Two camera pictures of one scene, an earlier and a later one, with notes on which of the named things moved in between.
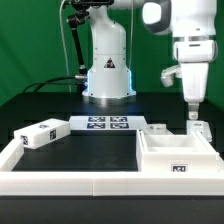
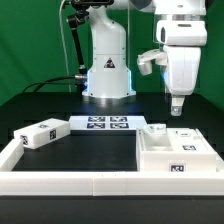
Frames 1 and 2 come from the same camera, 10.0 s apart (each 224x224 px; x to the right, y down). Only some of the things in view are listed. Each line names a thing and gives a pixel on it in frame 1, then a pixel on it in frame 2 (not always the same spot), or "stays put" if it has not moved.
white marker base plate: [127, 122] stays put
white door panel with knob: [156, 129] stays put
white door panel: [201, 126] to [189, 140]
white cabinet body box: [175, 153] stays put
